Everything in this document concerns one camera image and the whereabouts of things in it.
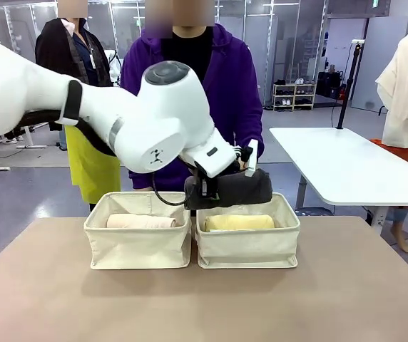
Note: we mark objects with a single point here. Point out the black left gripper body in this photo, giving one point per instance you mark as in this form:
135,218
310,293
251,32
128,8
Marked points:
202,190

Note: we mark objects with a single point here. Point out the gray towel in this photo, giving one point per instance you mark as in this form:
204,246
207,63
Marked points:
247,189

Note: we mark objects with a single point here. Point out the yellow towel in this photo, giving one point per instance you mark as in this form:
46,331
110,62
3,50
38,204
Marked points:
239,222

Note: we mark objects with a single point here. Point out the pink towel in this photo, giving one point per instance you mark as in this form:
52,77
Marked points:
136,221

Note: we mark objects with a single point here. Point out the person's left forearm purple sleeve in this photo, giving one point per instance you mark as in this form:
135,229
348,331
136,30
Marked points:
254,140

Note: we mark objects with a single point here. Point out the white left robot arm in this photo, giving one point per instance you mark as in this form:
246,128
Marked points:
82,107

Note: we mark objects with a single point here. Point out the person's left hand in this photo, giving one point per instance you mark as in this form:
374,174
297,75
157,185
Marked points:
243,165

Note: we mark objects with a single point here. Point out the cream fabric basket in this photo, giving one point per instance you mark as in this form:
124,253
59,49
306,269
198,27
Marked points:
247,246
136,246

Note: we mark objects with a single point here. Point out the person in purple hoodie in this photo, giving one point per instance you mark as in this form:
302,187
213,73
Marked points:
232,89

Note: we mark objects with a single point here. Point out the yellow green apron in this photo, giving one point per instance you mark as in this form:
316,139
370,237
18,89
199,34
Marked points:
90,171

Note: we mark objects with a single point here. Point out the wooden shoe rack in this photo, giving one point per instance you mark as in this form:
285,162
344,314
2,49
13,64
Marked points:
274,96

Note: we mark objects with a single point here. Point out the white table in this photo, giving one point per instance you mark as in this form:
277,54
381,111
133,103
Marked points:
332,160

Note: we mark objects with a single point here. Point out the black luggage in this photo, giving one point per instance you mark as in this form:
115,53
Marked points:
329,85

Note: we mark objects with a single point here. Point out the black pole stand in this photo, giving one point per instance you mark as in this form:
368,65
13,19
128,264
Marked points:
345,99

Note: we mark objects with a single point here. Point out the person in black jacket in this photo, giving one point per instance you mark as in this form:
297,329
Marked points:
54,53

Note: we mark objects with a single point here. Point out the person in cream coat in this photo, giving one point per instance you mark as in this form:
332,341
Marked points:
407,89

